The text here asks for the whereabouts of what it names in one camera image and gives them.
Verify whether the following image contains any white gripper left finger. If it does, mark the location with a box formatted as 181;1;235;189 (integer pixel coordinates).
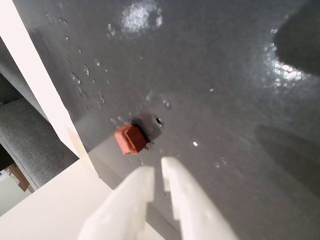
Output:
76;165;155;240

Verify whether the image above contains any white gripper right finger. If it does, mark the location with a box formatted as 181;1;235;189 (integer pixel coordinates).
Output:
161;156;240;240

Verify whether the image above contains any red cube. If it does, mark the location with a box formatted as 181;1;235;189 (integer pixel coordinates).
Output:
114;124;148;156

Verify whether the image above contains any brown cardboard box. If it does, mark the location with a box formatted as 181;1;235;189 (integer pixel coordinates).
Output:
5;162;31;193

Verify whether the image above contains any dark grey table mat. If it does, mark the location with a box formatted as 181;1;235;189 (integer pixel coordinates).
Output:
11;0;320;240

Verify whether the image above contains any grey fabric sofa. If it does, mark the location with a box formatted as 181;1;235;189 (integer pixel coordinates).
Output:
0;36;81;190

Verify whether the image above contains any white paper box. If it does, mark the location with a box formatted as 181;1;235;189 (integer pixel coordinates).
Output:
0;167;11;183

